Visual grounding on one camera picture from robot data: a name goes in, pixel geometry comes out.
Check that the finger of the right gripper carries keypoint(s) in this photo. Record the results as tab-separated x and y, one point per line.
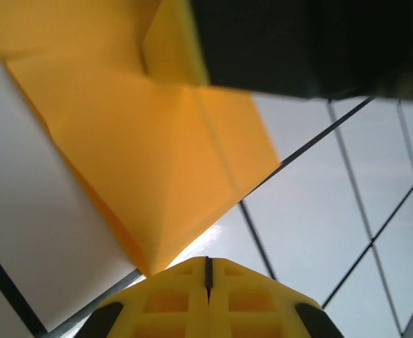
178	42

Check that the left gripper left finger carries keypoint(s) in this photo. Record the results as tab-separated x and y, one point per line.
195	317

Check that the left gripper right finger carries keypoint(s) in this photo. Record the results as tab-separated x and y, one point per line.
220	317

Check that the orange paper sheet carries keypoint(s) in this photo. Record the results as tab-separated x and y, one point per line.
139	141

